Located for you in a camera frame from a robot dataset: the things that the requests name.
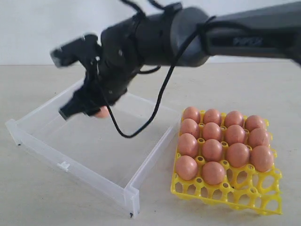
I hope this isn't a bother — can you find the yellow plastic egg tray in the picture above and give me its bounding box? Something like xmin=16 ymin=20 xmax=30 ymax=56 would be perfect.
xmin=170 ymin=109 xmax=283 ymax=216

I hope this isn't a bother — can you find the clear plastic drawer bin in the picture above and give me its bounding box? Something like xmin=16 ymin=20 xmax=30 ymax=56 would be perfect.
xmin=6 ymin=81 xmax=180 ymax=218

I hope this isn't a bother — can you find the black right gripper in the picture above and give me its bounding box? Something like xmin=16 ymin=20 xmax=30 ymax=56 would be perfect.
xmin=59 ymin=45 xmax=142 ymax=120

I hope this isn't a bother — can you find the brown egg row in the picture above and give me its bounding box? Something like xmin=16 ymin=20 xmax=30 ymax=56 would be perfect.
xmin=250 ymin=145 xmax=274 ymax=172

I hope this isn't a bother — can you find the black camera cable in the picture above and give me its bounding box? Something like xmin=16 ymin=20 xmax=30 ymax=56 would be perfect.
xmin=94 ymin=0 xmax=217 ymax=139

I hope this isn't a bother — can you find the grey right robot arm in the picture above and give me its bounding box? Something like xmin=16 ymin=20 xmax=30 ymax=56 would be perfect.
xmin=52 ymin=1 xmax=301 ymax=119

